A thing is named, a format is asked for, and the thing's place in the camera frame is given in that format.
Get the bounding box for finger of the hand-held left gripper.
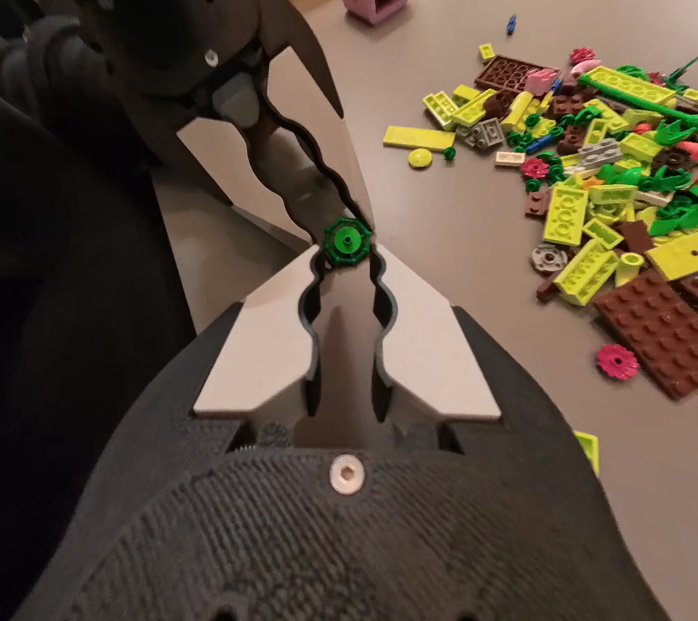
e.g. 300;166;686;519
261;46;375;230
176;116;315;252

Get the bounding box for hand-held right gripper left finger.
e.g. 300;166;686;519
192;243;324;419

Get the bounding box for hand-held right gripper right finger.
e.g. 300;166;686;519
368;243;502;423

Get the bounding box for black green round toy piece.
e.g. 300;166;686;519
324;217;373;267

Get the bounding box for pile of colourful toy bricks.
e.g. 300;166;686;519
383;44;698;477

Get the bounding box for person's left forearm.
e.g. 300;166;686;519
0;15;159;169

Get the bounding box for person's black jacket torso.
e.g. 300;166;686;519
0;103;197;616

